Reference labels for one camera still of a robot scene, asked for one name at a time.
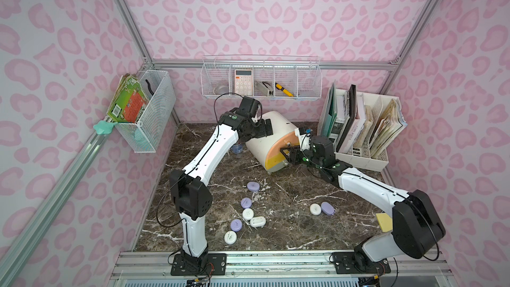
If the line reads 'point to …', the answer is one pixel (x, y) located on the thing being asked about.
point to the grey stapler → (265, 87)
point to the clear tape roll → (221, 90)
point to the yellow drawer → (270, 162)
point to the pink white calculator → (244, 82)
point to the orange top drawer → (287, 140)
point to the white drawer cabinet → (265, 151)
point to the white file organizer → (362, 126)
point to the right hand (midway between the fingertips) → (282, 149)
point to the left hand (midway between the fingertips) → (263, 128)
